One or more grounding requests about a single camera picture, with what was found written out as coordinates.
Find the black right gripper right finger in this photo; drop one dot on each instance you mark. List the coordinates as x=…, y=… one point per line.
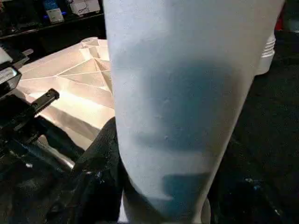
x=252, y=196

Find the black plastic mat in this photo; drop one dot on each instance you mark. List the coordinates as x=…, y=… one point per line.
x=266, y=121

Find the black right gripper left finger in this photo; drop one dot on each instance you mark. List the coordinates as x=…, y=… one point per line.
x=93, y=186

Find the white printed box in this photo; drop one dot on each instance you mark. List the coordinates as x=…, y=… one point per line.
x=53, y=11
x=84, y=7

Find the white plastic table top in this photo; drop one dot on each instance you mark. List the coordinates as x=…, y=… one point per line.
x=74, y=88

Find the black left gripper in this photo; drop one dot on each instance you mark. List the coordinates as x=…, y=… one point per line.
x=23, y=121

